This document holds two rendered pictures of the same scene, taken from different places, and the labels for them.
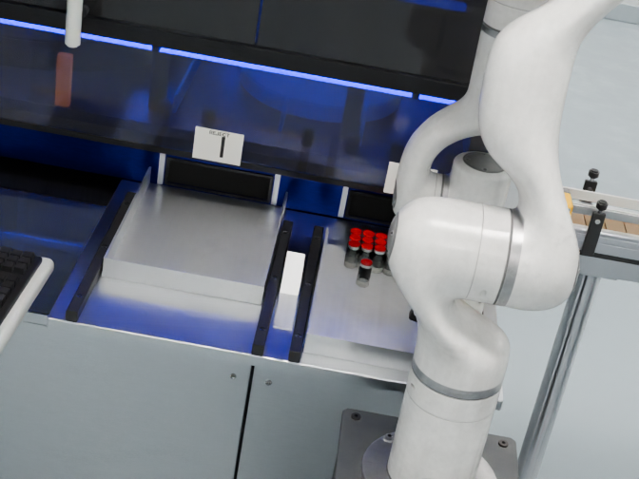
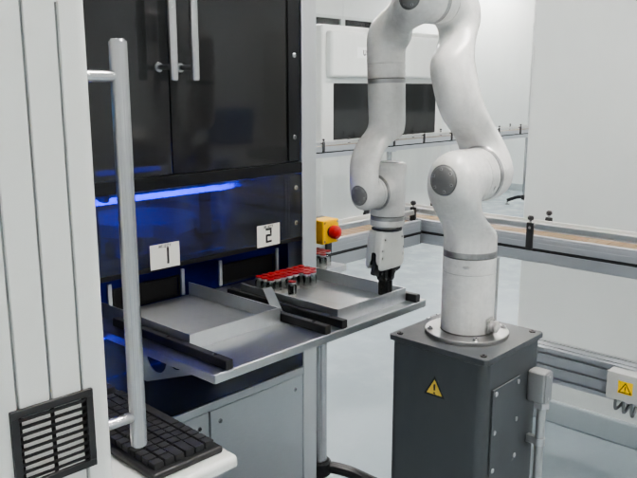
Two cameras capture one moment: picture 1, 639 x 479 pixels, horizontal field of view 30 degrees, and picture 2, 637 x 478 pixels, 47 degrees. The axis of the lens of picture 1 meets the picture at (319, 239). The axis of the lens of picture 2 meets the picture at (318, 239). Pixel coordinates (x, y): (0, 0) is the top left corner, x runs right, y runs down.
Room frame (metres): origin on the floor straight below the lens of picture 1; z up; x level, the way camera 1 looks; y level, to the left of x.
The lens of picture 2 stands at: (0.43, 1.22, 1.42)
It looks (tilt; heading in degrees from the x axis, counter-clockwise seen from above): 12 degrees down; 313
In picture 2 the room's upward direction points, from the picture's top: straight up
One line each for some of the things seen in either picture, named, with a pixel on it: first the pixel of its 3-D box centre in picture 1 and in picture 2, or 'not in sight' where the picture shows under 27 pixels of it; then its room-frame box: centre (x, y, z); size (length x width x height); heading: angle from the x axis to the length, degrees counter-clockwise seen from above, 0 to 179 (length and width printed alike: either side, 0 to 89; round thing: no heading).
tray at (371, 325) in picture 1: (394, 299); (322, 291); (1.67, -0.14, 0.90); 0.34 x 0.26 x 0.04; 179
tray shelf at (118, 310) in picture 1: (291, 282); (263, 313); (1.71, 0.03, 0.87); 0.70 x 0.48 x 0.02; 90
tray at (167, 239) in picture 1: (201, 231); (190, 312); (1.78, 0.20, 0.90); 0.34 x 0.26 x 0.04; 0
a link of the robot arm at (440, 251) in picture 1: (452, 290); (464, 203); (1.28, -0.17, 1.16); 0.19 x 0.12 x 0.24; 90
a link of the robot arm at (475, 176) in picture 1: (471, 201); (387, 188); (1.52, -0.20, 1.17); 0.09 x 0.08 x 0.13; 90
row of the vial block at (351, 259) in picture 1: (396, 262); (292, 281); (1.78, -0.14, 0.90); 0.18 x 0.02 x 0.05; 89
